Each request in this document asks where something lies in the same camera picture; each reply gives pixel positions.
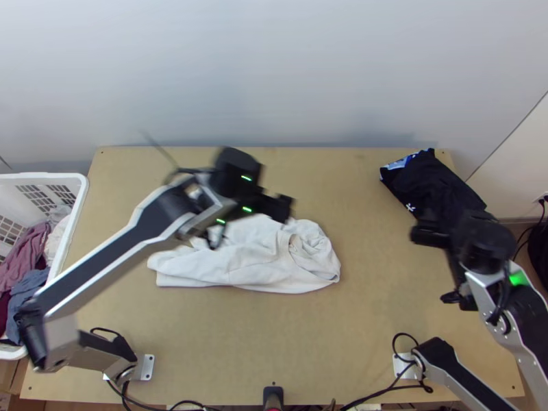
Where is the white t-shirt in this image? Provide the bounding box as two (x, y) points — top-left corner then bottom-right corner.
(147, 214), (342, 295)

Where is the white laundry basket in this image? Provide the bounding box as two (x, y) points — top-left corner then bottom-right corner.
(0, 172), (90, 360)

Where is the pile of folded clothes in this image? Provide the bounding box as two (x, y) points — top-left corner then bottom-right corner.
(379, 148), (499, 232)

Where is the black cable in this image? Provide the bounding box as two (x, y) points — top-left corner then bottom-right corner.
(341, 333), (434, 411)
(88, 327), (145, 411)

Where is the heap of clothes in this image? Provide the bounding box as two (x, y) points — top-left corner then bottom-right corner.
(0, 205), (71, 345)

